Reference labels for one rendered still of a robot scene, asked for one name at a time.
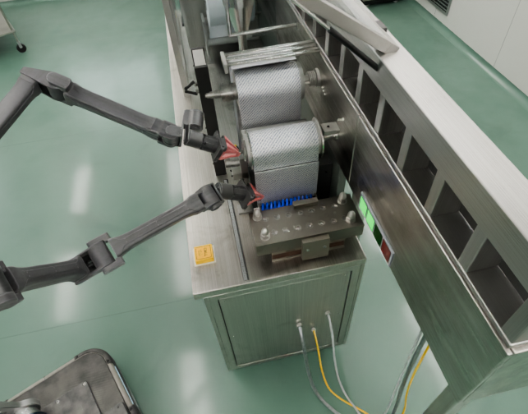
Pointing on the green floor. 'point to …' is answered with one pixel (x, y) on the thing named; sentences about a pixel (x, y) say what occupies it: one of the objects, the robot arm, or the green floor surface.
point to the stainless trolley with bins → (1, 25)
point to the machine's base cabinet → (284, 316)
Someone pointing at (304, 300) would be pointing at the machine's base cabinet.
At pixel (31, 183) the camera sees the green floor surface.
